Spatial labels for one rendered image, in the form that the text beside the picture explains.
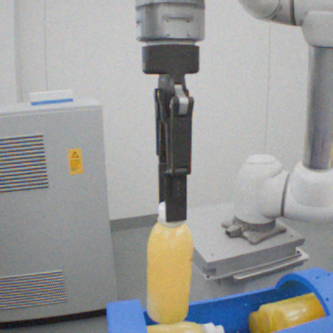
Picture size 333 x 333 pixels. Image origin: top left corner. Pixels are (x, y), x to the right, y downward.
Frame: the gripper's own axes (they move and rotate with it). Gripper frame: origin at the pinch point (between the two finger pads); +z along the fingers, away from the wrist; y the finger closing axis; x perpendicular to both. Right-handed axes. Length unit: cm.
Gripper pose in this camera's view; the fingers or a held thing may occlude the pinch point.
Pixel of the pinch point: (172, 192)
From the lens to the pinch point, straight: 47.5
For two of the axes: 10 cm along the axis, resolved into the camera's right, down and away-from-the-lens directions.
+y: 2.2, 2.9, -9.3
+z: 0.1, 9.5, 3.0
